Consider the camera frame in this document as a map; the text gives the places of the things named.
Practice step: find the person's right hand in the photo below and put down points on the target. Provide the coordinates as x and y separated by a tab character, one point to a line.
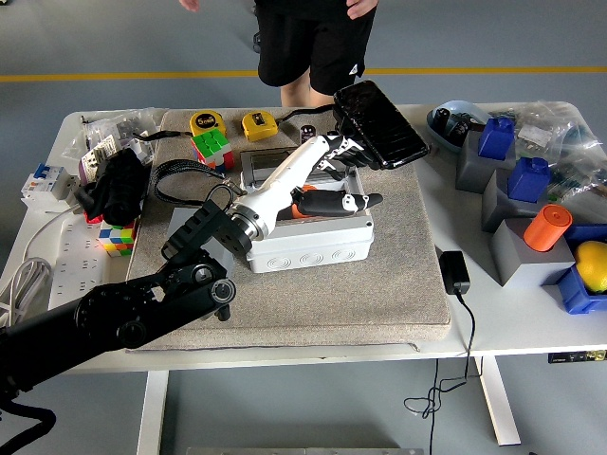
189	4

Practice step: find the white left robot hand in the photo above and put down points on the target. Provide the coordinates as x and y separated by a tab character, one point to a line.
284	180

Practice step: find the person's left hand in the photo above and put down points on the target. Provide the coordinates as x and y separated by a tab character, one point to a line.
361	7

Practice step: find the orange cylinder battery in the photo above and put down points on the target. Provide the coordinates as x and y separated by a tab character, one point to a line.
545	230
298	212

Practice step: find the white junction box with lid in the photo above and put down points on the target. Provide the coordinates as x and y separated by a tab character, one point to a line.
308	258

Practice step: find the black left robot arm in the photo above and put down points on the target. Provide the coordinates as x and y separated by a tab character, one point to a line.
142	303

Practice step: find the black cylindrical capacitor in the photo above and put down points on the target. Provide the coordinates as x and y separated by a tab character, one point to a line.
307	130

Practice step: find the yellow tape measure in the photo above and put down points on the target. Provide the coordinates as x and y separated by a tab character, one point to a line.
258	125

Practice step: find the person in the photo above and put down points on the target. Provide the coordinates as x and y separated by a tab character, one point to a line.
308	42

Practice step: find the large colourful puzzle cube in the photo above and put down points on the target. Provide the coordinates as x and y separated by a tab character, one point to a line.
211	149

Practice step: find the yellow tape measure 5m label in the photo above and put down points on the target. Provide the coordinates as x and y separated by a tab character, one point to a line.
206	122

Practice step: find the grey block with round hole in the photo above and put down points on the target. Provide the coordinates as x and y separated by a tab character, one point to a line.
226	260

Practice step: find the glossy black case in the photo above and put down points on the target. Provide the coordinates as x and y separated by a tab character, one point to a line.
379	123

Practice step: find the clear bags of small parts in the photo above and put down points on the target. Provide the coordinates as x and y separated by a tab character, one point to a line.
128	124

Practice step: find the grey-brown mat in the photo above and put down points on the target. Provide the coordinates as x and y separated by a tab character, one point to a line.
332	308

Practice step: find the white plastic module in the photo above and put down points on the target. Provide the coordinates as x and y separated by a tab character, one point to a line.
142	151

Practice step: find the light blue bowl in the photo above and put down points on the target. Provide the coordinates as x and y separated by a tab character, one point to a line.
441	138

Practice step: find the black cloth bundle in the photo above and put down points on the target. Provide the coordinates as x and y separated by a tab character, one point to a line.
121	189

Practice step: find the small colourful puzzle cube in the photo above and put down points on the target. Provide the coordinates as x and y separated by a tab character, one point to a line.
116	239

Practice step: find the purple and white packet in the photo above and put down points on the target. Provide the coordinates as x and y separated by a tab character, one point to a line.
95	158

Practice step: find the blue bottle-shaped block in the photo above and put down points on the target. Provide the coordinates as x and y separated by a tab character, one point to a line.
526	182
495	140

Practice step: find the grey holder block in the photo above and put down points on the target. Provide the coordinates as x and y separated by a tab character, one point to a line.
495	208
474	170
531	270

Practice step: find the black power adapter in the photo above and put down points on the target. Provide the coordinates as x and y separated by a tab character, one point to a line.
454	270

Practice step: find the small red block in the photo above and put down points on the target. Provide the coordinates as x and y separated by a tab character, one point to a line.
93	218

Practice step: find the white power strip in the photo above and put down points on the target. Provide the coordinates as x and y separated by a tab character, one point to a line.
76	265

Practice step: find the white circuit breaker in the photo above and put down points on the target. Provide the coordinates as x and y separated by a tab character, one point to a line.
42	182

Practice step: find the clear bags of components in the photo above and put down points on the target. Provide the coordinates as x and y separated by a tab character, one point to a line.
559	137

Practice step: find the white table leg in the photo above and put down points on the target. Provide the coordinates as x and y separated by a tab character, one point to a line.
152	412
498	398

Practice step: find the blue plastic bin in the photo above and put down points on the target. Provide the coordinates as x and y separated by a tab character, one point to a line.
578	296

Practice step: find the yellow lemon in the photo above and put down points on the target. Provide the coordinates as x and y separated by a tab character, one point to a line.
593	265

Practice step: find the black table control panel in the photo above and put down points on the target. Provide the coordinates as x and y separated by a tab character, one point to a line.
576	356

